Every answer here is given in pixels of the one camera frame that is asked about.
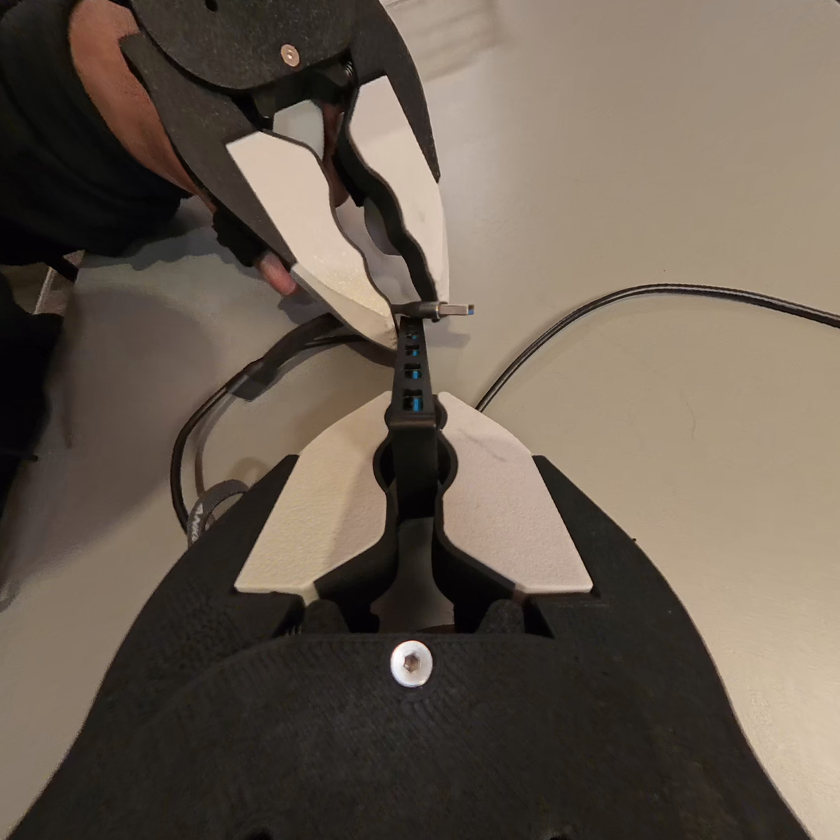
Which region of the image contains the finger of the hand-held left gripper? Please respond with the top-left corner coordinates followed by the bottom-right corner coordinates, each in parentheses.
top-left (225, 101), bottom-right (400, 349)
top-left (335, 75), bottom-right (452, 306)

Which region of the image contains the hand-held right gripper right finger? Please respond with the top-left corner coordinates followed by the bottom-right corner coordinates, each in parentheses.
top-left (430, 392), bottom-right (595, 605)

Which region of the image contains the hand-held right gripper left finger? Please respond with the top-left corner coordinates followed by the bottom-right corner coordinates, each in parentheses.
top-left (233, 392), bottom-right (401, 602)

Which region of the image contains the slim black USB hub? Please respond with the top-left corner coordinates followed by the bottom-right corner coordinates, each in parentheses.
top-left (386, 314), bottom-right (439, 522)

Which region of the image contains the grey desk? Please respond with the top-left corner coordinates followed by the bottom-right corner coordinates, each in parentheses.
top-left (0, 0), bottom-right (840, 840)

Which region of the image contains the grey velcro cable strap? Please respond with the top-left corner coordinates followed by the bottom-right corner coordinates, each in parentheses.
top-left (185, 478), bottom-right (252, 549)

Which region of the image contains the black cable with flat plug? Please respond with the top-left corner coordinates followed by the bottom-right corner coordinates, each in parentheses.
top-left (474, 283), bottom-right (840, 413)

